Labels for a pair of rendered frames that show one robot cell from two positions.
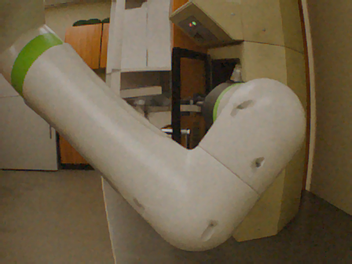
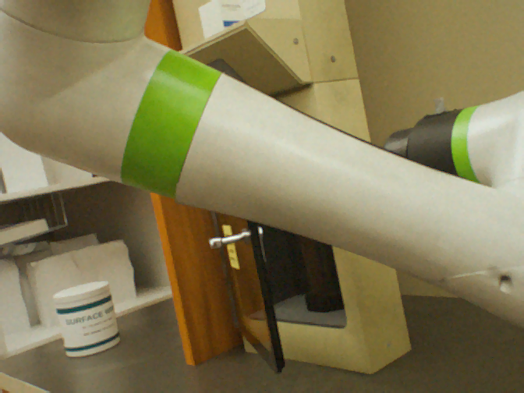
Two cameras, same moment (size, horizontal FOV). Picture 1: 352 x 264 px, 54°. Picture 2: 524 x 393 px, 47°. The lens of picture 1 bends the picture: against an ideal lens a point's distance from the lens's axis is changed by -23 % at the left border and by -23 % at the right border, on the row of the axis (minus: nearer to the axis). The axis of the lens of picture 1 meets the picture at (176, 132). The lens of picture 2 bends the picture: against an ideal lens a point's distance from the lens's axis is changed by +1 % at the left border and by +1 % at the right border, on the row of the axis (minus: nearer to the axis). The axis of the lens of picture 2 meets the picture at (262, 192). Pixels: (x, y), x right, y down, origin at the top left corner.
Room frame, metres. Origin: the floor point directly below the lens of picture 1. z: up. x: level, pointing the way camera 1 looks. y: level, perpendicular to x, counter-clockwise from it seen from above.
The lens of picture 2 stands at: (0.15, 0.42, 1.31)
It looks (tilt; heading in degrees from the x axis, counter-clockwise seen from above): 3 degrees down; 330
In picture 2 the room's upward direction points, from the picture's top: 12 degrees counter-clockwise
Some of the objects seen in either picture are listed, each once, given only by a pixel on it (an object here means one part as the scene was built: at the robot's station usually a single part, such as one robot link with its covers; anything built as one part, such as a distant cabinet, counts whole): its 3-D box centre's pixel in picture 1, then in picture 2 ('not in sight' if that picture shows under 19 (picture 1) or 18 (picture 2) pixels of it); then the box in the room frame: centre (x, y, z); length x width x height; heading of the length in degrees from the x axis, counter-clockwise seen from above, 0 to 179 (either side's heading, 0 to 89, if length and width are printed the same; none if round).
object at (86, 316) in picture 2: not in sight; (87, 317); (1.64, 0.10, 1.02); 0.13 x 0.13 x 0.15
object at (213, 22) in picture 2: not in sight; (223, 22); (1.00, -0.07, 1.54); 0.05 x 0.05 x 0.06; 12
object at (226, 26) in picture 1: (200, 25); (217, 77); (1.04, -0.06, 1.46); 0.32 x 0.11 x 0.10; 11
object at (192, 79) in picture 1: (192, 130); (234, 236); (1.06, -0.04, 1.19); 0.30 x 0.01 x 0.40; 163
